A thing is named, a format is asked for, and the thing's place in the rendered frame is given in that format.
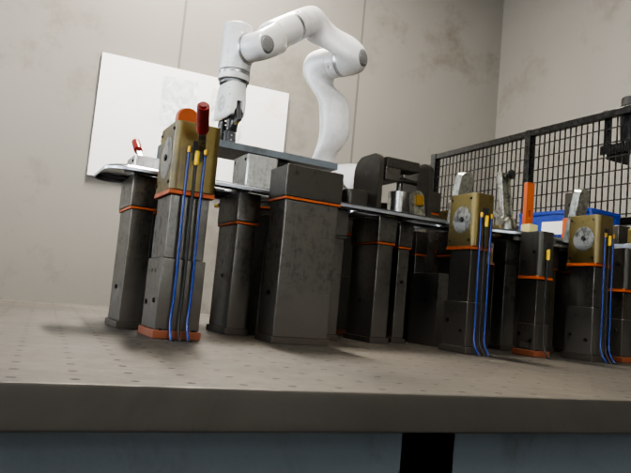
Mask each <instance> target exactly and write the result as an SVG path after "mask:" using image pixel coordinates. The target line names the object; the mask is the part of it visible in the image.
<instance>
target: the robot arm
mask: <svg viewBox="0 0 631 473"><path fill-rule="evenodd" d="M305 39H307V40H308V41H310V42H312V43H314V44H315V45H316V46H318V47H320V48H323V49H319V50H316V51H313V52H311V53H309V54H308V55H307V56H306V58H305V60H304V62H303V76H304V79H305V81H306V82H307V84H308V85H309V86H310V87H311V88H312V90H313V91H314V93H315V95H316V97H317V100H318V104H319V121H320V128H319V136H318V142H317V145H316V149H315V153H314V155H313V156H312V159H317V160H325V161H330V162H334V160H335V157H336V155H337V153H338V152H339V150H340V149H341V148H342V147H343V146H344V145H345V143H346V141H347V138H348V135H349V129H350V108H349V103H348V101H347V99H346V98H345V97H344V96H343V95H342V94H341V93H340V92H339V91H338V90H337V89H336V88H335V86H334V84H333V81H334V79H335V78H341V77H346V76H352V75H356V74H358V73H360V72H362V71H363V70H364V69H365V67H366V65H367V60H368V58H367V52H366V50H365V49H364V47H363V46H362V45H361V43H360V42H359V41H358V40H356V39H355V38H353V37H352V36H350V35H349V34H347V33H345V32H343V31H341V30H340V29H338V28H337V27H336V26H334V25H333V24H332V23H331V21H330V20H329V19H328V17H327V16H326V15H325V13H324V12H323V11H322V10H321V9H320V8H318V7H315V6H306V7H303V8H298V9H296V10H293V11H291V12H288V13H286V14H284V15H281V16H279V17H276V18H274V19H272V20H269V21H267V22H265V23H263V24H261V25H260V26H259V28H258V29H257V31H254V28H253V27H252V26H251V25H249V24H247V23H244V22H238V21H232V22H228V23H225V24H224V26H223V38H222V48H221V56H220V66H219V74H218V81H219V85H220V87H219V90H218V94H217V98H216V104H215V110H214V117H213V119H214V121H216V122H217V121H219V123H218V128H219V129H221V139H220V140H225V141H229V142H234V143H235V142H236V133H235V132H237V131H238V124H239V122H240V121H241V119H242V118H243V117H244V114H245V105H246V88H247V85H248V84H249V82H250V72H251V66H252V64H253V63H255V62H260V61H264V60H267V59H270V58H272V57H274V56H277V55H279V54H281V53H284V52H285V51H286V48H287V47H289V46H292V45H294V44H296V43H298V42H301V41H303V40H305ZM224 121H226V122H224ZM225 125H226V126H225ZM356 165H357V164H354V163H347V164H338V169H337V170H336V171H333V172H335V173H338V174H343V175H344V184H345V185H346V187H347V188H348V189H353V183H354V173H355V168H356Z"/></svg>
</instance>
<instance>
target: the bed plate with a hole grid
mask: <svg viewBox="0 0 631 473"><path fill-rule="evenodd" d="M108 312H109V307H108V306H96V305H84V304H71V303H59V302H47V301H34V300H21V299H9V298H0V432H16V433H414V434H631V363H620V362H615V363H618V364H606V363H605V362H591V361H585V360H579V359H568V358H562V357H561V352H557V351H554V353H551V352H549V357H550V358H551V359H546V358H534V357H528V356H522V355H517V354H512V350H501V349H495V348H489V347H488V348H487V351H488V353H489V355H490V356H492V357H488V356H486V357H484V356H476V355H470V354H461V353H456V352H451V351H445V350H440V349H439V348H438V347H434V346H428V345H422V344H417V343H408V341H407V340H405V343H366V342H361V341H356V340H351V339H347V338H343V335H338V341H330V343H329V346H318V345H300V344H283V343H267V342H263V341H259V340H256V339H255V338H254V335H251V334H248V336H242V335H226V334H222V333H219V332H215V331H211V330H208V329H206V327H207V324H209V316H210V314H207V313H200V320H199V329H198V332H200V333H201V338H200V341H192V342H191V343H190V342H185V340H183V341H184V342H177V341H176V340H175V341H174V342H172V341H167V339H152V338H150V337H148V336H146V335H144V334H142V333H139V332H138V329H129V328H114V327H112V326H110V325H108V324H105V317H108Z"/></svg>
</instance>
